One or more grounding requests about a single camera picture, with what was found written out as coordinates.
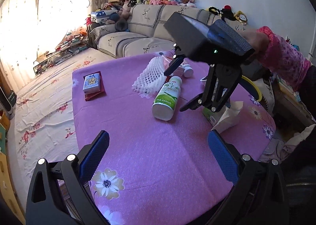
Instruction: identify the green white drink bottle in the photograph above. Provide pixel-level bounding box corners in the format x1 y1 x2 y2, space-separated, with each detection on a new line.
152 76 183 121

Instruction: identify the yellow rimmed trash bin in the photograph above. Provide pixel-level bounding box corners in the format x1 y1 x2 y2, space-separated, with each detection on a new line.
239 76 262 102

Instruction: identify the person's right hand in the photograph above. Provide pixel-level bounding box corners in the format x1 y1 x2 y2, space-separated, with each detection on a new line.
239 30 269 61

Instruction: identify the pink white carton box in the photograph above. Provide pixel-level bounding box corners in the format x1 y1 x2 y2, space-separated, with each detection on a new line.
162 56 184 76

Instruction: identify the small white yogurt bottle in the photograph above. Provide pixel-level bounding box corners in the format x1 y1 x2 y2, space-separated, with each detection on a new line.
181 61 194 78

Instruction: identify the white foam fruit net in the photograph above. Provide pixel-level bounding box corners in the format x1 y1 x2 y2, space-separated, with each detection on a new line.
132 57 166 98

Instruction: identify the yellow plush toy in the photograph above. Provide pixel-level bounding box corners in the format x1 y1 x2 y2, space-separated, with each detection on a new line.
234 11 247 25

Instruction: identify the black plush toy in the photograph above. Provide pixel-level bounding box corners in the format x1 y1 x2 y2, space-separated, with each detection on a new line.
207 5 237 21

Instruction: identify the beige sectional sofa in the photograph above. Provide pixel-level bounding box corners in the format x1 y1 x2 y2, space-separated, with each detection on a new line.
88 4 221 58

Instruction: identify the pile of clothes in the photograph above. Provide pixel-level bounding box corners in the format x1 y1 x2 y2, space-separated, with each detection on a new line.
259 124 315 164

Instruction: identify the floral white bed sheet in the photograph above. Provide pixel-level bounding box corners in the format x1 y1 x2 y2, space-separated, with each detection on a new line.
14 49 113 179

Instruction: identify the purple floral tablecloth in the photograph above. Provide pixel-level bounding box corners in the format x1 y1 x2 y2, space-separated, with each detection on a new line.
72 51 277 225

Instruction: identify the blue card box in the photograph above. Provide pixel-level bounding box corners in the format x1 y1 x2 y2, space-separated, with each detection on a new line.
83 72 101 94

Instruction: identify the red packet under box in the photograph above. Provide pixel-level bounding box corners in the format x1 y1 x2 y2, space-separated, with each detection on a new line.
84 71 105 101

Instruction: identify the glass coffee table clutter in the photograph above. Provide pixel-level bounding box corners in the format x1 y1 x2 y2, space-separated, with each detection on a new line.
33 34 88 76

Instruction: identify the cream floral curtain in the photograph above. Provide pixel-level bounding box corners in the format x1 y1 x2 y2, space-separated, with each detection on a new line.
1 0 105 88

